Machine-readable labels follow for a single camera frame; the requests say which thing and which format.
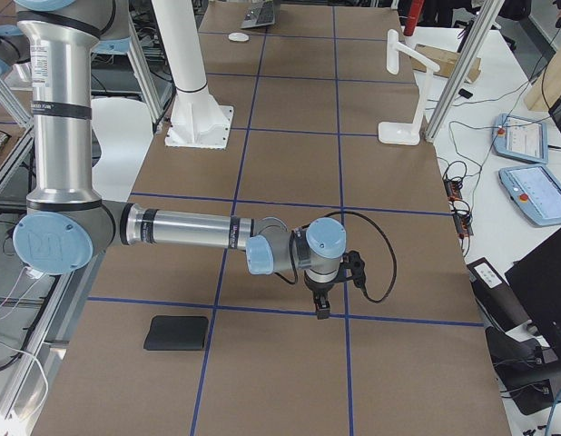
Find white desk lamp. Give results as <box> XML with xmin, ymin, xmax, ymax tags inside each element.
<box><xmin>375</xmin><ymin>29</ymin><xmax>439</xmax><ymax>146</ymax></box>

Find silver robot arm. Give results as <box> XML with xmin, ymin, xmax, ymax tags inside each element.
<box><xmin>13</xmin><ymin>1</ymin><xmax>346</xmax><ymax>319</ymax></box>

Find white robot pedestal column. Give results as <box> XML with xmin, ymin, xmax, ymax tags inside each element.
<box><xmin>153</xmin><ymin>0</ymin><xmax>233</xmax><ymax>150</ymax></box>

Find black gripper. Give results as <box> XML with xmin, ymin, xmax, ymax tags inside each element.
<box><xmin>304</xmin><ymin>267</ymin><xmax>344</xmax><ymax>319</ymax></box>

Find red cylinder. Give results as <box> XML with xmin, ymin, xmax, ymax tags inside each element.
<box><xmin>403</xmin><ymin>0</ymin><xmax>424</xmax><ymax>37</ymax></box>

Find small black square device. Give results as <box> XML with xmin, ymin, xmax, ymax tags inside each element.
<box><xmin>458</xmin><ymin>88</ymin><xmax>473</xmax><ymax>99</ymax></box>

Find grey laptop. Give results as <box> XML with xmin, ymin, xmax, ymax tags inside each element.
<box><xmin>241</xmin><ymin>0</ymin><xmax>279</xmax><ymax>29</ymax></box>

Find orange black electronics board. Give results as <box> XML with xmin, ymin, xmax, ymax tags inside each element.
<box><xmin>443</xmin><ymin>178</ymin><xmax>473</xmax><ymax>239</ymax></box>

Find black mouse pad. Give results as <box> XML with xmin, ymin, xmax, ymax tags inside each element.
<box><xmin>143</xmin><ymin>315</ymin><xmax>209</xmax><ymax>351</ymax></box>

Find lower blue teach pendant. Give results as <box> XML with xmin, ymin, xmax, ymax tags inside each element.
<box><xmin>498</xmin><ymin>163</ymin><xmax>561</xmax><ymax>226</ymax></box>

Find upper blue teach pendant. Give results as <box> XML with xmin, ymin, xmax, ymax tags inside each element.
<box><xmin>491</xmin><ymin>114</ymin><xmax>548</xmax><ymax>164</ymax></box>

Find aluminium frame post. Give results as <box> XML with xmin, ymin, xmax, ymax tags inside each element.
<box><xmin>424</xmin><ymin>0</ymin><xmax>504</xmax><ymax>143</ymax></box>

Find white computer mouse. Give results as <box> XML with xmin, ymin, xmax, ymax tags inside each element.
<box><xmin>228</xmin><ymin>32</ymin><xmax>250</xmax><ymax>43</ymax></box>

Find black monitor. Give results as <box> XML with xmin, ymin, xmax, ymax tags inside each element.
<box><xmin>506</xmin><ymin>228</ymin><xmax>561</xmax><ymax>354</ymax></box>

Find blue teach pendant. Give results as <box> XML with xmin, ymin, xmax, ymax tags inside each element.
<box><xmin>498</xmin><ymin>163</ymin><xmax>561</xmax><ymax>226</ymax></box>
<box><xmin>491</xmin><ymin>114</ymin><xmax>548</xmax><ymax>164</ymax></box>

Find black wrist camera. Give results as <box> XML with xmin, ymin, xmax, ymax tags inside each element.
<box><xmin>336</xmin><ymin>251</ymin><xmax>367</xmax><ymax>291</ymax></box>

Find brown cardboard box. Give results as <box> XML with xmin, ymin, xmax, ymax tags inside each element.
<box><xmin>415</xmin><ymin>44</ymin><xmax>481</xmax><ymax>84</ymax></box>

